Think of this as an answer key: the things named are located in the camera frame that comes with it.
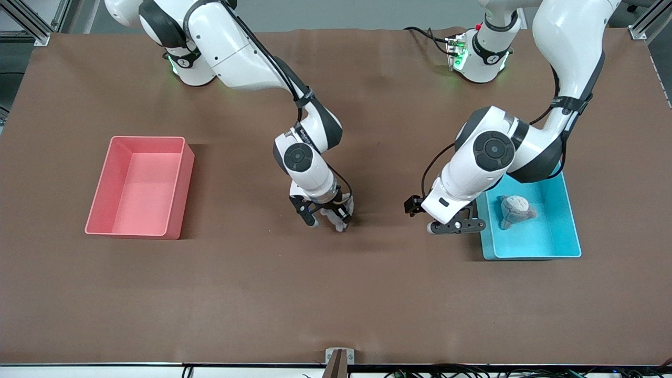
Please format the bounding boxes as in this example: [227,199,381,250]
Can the black cable bundle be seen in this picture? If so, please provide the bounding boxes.
[383,361,672,378]

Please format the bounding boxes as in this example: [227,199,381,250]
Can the blue plastic box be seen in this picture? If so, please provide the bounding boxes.
[471,152,582,260]

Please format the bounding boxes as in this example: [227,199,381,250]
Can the pink plastic box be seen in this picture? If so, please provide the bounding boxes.
[84,135,195,240]

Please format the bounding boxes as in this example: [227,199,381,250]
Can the grey metal bracket plate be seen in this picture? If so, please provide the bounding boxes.
[325,348,355,365]

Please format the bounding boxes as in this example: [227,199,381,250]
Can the black left base cable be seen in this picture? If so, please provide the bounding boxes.
[403,26,453,56]

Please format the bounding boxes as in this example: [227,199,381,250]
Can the small grey plush toy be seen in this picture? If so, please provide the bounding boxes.
[321,198,354,233]

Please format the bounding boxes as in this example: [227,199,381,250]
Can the metal base connector bracket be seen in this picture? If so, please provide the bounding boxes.
[445,34,469,72]

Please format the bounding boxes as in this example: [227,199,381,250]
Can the brown camera post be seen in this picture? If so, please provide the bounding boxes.
[323,350,348,378]

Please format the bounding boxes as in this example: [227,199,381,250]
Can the brown table cover mat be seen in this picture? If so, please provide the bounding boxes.
[0,27,672,366]

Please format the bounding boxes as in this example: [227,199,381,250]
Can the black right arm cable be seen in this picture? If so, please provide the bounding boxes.
[220,0,353,211]

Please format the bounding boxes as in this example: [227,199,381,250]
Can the aluminium frame profile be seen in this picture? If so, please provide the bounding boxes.
[627,0,672,40]
[0,0,71,47]

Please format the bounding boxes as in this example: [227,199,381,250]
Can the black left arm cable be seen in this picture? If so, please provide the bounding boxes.
[420,142,458,198]

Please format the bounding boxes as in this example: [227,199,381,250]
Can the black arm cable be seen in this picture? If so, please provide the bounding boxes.
[220,0,353,211]
[420,142,458,198]

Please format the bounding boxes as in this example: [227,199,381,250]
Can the grey plush toy white belly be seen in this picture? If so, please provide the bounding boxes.
[499,195,538,231]

